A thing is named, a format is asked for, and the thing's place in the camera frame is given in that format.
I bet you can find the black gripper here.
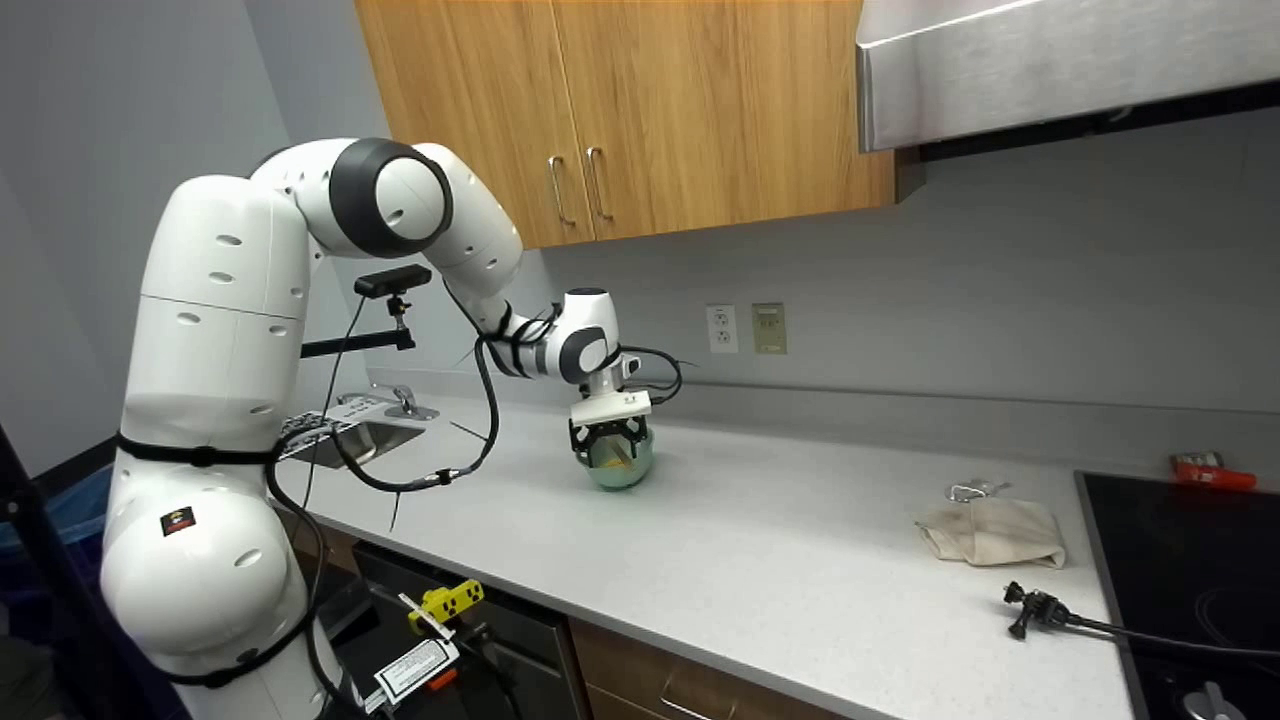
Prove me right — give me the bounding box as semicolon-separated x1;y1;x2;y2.
569;407;656;472

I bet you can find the mint green bowl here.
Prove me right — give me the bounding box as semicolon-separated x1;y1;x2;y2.
572;418;661;496

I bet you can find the white power outlet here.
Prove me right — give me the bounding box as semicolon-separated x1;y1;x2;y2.
706;299;742;354

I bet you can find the yellow clamp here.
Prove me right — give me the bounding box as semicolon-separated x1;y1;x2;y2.
397;577;492;637

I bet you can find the black dishwasher front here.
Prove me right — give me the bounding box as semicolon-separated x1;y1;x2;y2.
352;537;592;720

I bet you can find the wooden base cabinet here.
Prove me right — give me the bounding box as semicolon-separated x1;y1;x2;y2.
566;614;855;720

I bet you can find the steel sink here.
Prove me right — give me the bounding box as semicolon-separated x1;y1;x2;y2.
286;407;433;472

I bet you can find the silver metal device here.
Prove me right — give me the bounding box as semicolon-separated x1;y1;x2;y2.
360;637;465;713

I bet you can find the clear plastic wrap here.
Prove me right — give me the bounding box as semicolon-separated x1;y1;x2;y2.
941;475;1018;507

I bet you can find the beige crumpled cloth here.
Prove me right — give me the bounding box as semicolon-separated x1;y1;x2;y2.
913;490;1072;570

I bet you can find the black glass cooktop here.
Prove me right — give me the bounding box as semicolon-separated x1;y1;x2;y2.
1072;467;1280;720

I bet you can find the steel range hood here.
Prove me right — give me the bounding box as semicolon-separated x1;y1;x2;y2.
854;0;1280;166

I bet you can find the small red item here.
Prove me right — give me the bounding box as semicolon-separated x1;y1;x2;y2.
1170;451;1259;496

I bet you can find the silver cooktop knob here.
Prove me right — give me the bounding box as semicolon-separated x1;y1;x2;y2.
1181;677;1253;720

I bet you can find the beige wall switch plate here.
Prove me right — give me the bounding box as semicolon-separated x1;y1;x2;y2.
748;299;792;360

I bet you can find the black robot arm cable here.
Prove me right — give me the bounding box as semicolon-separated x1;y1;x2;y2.
259;299;513;500

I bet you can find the metal cabinet handle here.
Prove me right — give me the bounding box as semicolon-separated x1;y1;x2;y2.
581;144;618;226
545;150;581;230

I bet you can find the wooden wall cabinet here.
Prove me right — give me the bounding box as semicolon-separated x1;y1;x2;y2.
352;0;925;256

